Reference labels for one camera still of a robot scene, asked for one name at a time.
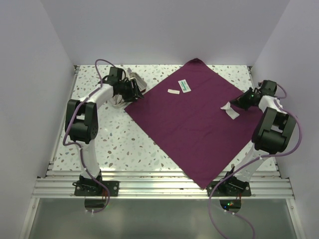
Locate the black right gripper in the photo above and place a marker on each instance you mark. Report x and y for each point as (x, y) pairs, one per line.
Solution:
(240, 102)

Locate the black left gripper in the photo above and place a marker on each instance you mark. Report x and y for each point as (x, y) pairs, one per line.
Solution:
(134, 91)

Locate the small white plaster packet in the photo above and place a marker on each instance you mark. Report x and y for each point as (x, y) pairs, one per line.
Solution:
(177, 92)

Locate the green white dressing packet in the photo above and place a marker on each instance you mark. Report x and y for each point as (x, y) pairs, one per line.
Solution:
(184, 86)

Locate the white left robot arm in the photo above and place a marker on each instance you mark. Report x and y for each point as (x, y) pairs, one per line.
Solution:
(81, 122)

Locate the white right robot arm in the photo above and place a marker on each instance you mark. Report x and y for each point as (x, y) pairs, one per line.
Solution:
(269, 139)

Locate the white gauze pad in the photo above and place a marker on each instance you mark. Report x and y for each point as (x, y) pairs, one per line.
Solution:
(231, 113)
(227, 106)

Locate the stainless steel tray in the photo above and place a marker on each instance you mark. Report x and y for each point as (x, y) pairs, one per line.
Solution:
(117, 101)

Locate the purple cloth mat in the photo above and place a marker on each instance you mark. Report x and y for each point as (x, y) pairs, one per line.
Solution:
(191, 128)

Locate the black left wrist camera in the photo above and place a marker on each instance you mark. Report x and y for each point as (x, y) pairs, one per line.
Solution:
(116, 75)

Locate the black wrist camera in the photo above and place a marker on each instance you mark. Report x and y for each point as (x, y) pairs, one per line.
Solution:
(267, 87)
(116, 75)

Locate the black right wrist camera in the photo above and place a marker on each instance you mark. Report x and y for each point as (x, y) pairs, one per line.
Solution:
(267, 87)

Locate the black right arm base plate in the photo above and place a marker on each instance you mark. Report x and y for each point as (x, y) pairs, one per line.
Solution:
(233, 187)

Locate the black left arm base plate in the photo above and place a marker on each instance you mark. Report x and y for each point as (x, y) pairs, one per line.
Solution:
(97, 189)

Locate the aluminium table edge rail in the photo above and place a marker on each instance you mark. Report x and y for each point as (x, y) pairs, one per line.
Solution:
(159, 185)

